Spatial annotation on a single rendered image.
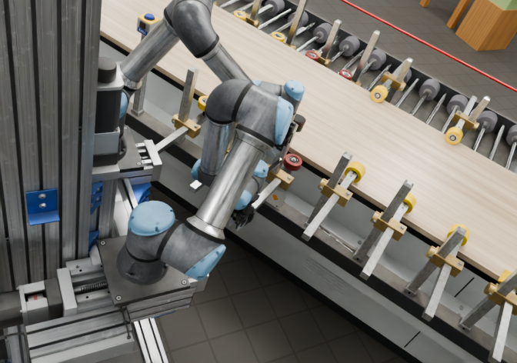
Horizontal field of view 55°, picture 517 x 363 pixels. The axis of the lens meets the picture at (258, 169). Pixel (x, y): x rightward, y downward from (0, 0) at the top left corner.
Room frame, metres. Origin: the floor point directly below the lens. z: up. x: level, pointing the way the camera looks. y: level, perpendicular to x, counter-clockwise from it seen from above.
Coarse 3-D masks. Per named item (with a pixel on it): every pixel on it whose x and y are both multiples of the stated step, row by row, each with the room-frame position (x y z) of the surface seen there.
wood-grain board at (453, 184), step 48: (144, 0) 2.57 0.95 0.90; (240, 48) 2.44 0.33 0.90; (288, 48) 2.63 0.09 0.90; (336, 96) 2.33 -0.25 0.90; (336, 144) 1.92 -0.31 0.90; (384, 144) 2.06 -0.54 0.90; (432, 144) 2.22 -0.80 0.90; (384, 192) 1.71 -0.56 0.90; (432, 192) 1.83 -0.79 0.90; (480, 192) 1.96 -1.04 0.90; (432, 240) 1.55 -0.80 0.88; (480, 240) 1.63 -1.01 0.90
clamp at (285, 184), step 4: (268, 164) 1.65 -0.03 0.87; (268, 172) 1.61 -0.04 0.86; (272, 172) 1.61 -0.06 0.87; (280, 172) 1.62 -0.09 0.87; (284, 172) 1.63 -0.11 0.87; (268, 176) 1.61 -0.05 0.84; (272, 176) 1.60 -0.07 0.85; (276, 176) 1.60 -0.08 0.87; (280, 176) 1.60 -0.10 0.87; (284, 176) 1.61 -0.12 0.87; (272, 180) 1.60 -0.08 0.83; (284, 180) 1.59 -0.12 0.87; (288, 180) 1.59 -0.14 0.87; (292, 180) 1.61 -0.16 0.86; (280, 184) 1.59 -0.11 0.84; (284, 184) 1.58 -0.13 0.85; (288, 184) 1.58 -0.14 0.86; (284, 188) 1.58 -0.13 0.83
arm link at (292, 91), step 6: (288, 84) 1.50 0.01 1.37; (294, 84) 1.52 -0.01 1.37; (300, 84) 1.53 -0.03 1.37; (282, 90) 1.49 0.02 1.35; (288, 90) 1.49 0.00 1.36; (294, 90) 1.49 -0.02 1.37; (300, 90) 1.50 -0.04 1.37; (282, 96) 1.48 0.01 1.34; (288, 96) 1.48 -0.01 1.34; (294, 96) 1.48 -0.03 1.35; (300, 96) 1.50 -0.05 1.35; (294, 102) 1.48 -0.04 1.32; (300, 102) 1.52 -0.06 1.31; (294, 108) 1.49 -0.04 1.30; (294, 114) 1.50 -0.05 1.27
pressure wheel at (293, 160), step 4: (288, 156) 1.70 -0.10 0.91; (292, 156) 1.71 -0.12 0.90; (296, 156) 1.72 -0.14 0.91; (284, 160) 1.68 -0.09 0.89; (288, 160) 1.68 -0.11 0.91; (292, 160) 1.69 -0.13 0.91; (296, 160) 1.70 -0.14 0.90; (300, 160) 1.71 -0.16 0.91; (284, 164) 1.67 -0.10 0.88; (288, 164) 1.66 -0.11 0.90; (292, 164) 1.66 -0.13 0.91; (296, 164) 1.67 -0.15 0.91; (300, 164) 1.68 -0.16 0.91; (288, 168) 1.66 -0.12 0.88; (292, 168) 1.66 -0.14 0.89; (296, 168) 1.66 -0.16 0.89
